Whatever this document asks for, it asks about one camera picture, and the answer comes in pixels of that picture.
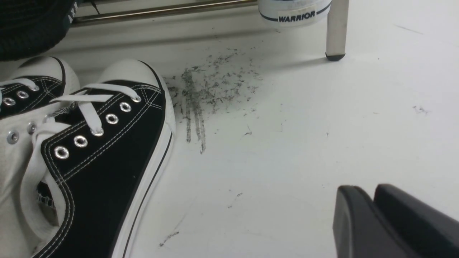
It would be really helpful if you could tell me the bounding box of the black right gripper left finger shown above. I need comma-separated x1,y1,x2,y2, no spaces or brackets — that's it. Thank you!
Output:
332,186,421,258

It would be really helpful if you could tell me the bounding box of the black knit sneaker right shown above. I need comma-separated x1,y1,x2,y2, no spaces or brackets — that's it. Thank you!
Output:
0,0,82,61

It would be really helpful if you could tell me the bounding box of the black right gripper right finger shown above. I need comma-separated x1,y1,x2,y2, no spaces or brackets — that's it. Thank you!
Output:
374,183,459,258

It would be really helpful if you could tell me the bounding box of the navy Warrior sneaker right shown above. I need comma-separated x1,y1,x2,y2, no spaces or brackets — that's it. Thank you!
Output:
257,0,332,28

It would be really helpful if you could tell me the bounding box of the black canvas sneaker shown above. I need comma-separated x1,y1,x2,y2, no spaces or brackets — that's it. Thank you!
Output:
0,57,80,119
0,59,176,258

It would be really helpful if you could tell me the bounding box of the stainless steel shoe rack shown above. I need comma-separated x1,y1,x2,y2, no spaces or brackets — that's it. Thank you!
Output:
73,0,349,62

